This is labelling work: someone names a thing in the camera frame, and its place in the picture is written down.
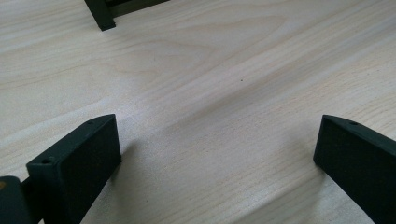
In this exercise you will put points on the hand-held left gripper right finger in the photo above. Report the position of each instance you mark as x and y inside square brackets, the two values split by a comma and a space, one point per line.
[358, 155]

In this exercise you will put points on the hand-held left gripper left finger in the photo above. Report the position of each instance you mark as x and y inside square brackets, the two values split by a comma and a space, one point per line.
[74, 168]

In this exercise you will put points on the black two-tier metal rack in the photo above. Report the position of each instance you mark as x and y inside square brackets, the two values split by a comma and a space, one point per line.
[102, 14]

